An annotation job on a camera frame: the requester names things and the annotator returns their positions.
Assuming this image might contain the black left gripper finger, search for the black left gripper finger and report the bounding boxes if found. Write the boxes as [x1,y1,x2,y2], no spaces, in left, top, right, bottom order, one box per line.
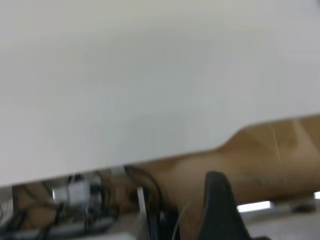
[196,170,270,240]

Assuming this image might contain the white upright strip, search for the white upright strip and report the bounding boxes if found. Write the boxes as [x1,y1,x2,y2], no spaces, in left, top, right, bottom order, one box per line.
[136,186,146,216]

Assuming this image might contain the grey electronics box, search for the grey electronics box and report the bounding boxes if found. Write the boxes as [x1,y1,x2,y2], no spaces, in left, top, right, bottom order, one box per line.
[51,174,104,208]

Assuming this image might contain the thin white wire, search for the thin white wire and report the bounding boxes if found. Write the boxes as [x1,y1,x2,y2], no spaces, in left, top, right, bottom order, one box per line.
[171,199,193,240]

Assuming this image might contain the black cable bundle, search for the black cable bundle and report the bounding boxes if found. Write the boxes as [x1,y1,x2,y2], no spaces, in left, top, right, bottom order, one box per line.
[124,165,173,240]

